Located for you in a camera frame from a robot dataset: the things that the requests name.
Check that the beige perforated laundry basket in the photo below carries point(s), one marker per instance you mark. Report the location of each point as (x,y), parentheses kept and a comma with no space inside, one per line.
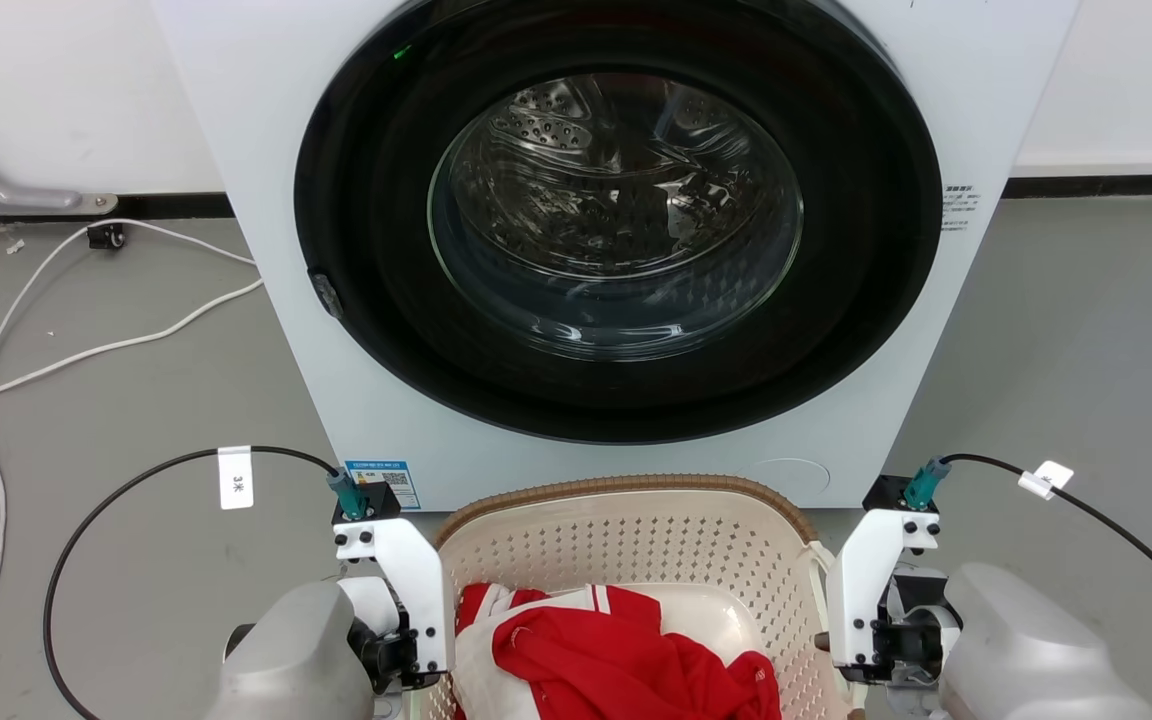
(626,535)

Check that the black floor plug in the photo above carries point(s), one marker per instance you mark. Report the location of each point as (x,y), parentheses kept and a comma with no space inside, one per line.
(106,236)

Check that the round white filter cover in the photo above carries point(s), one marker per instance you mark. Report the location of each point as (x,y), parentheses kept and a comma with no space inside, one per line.
(784,480)

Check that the black round washer door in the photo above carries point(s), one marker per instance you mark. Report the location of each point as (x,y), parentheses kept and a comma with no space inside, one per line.
(366,200)

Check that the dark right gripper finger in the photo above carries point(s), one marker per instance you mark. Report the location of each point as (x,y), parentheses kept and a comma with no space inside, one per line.
(823,641)

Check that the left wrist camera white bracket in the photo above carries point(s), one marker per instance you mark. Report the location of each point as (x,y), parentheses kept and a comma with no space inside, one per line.
(416,580)

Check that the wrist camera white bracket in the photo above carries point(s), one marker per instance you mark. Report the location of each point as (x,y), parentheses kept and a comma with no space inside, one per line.
(861,580)
(416,580)

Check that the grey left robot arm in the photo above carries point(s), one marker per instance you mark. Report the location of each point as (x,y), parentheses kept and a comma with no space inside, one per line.
(291,655)

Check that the white front-load washing machine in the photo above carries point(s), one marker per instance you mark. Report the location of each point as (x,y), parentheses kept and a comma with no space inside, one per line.
(266,150)

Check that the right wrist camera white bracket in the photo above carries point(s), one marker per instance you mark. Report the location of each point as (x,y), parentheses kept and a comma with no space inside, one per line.
(861,580)

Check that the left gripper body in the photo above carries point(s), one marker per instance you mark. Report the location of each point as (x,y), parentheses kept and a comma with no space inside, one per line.
(391,650)

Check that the small printed text label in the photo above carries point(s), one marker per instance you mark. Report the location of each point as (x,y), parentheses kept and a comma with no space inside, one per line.
(959,207)

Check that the small white paper scrap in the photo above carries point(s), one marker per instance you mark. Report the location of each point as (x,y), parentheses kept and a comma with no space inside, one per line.
(14,246)

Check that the blue energy label sticker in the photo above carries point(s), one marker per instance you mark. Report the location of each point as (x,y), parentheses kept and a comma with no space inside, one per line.
(383,483)

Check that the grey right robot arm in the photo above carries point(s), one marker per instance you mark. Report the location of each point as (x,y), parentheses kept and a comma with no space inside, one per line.
(1026,650)

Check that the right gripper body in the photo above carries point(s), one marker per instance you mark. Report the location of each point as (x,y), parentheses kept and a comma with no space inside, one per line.
(911,640)

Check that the red and white garment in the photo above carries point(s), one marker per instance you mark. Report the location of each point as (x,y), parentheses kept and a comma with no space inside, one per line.
(596,655)

